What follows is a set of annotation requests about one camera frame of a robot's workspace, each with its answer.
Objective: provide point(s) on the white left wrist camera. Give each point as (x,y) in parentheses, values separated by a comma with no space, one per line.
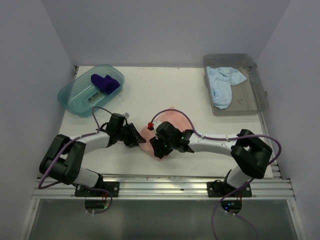
(127,115)

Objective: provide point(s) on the dark purple towel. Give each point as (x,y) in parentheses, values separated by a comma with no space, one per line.
(105,84)

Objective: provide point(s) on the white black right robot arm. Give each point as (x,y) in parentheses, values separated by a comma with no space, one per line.
(251,154)

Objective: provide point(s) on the light blue towel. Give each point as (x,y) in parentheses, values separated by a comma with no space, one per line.
(221,80)

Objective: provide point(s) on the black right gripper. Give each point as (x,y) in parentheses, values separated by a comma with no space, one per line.
(158,151)

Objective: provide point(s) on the teal plastic tub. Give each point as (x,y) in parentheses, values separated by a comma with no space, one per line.
(80,96)

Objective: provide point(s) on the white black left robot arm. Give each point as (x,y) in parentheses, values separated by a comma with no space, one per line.
(62,162)

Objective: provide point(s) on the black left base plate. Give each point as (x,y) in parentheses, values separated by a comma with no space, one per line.
(106,189)

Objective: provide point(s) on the aluminium mounting rail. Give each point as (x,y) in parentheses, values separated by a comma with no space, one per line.
(192,188)

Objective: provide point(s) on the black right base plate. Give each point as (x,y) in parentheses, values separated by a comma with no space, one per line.
(218,189)

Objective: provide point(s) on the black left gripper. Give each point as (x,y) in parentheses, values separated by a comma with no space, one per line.
(135,138)

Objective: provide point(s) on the pink towel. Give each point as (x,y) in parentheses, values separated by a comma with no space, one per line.
(178,120)

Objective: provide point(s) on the clear grey plastic bin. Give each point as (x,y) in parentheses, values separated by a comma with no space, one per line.
(248,98)

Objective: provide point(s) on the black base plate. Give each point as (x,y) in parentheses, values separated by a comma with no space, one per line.
(106,189)
(218,189)

